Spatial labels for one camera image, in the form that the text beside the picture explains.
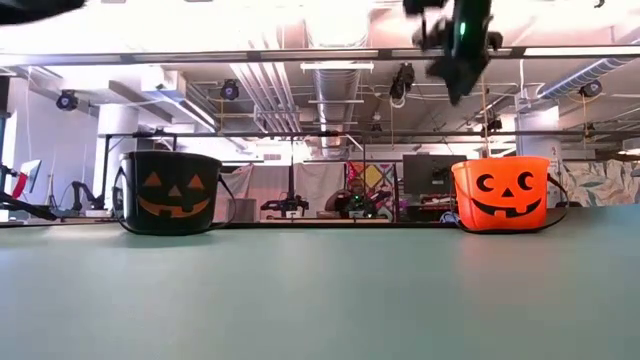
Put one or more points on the black hanging camera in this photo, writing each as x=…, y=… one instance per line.
x=402, y=80

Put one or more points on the orange jack-o-lantern bucket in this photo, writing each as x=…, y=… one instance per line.
x=467, y=200

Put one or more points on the background black robot arm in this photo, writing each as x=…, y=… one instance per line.
x=382, y=196
x=80, y=192
x=287, y=205

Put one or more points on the black background frame bar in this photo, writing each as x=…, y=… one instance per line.
x=250, y=134

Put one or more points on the striped flexible duct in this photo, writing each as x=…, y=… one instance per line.
x=580, y=77

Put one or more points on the tilted white monitor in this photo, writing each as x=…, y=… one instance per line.
x=31, y=170

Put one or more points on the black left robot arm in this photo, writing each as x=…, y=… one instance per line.
x=30, y=10

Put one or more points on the grey box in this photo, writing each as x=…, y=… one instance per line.
x=245, y=210

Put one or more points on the green table mat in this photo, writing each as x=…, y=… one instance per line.
x=320, y=300

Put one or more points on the dark computer monitor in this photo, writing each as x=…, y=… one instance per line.
x=425, y=172

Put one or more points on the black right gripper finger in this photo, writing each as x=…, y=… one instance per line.
x=462, y=87

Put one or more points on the white hanging cloth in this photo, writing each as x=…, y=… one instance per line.
x=310, y=182

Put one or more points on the patterned wall panel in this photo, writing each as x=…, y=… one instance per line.
x=600, y=182

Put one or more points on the grey overhead crossbar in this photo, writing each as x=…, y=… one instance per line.
x=200, y=56

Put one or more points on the silver ventilation duct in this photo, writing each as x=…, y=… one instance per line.
x=336, y=110

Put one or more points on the black jack-o-lantern bucket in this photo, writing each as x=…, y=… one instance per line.
x=172, y=167

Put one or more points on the white strip light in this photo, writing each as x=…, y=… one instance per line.
x=337, y=66

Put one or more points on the black round ceiling camera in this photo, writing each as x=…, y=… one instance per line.
x=591, y=89
x=66, y=100
x=230, y=90

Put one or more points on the person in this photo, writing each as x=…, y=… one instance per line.
x=356, y=192

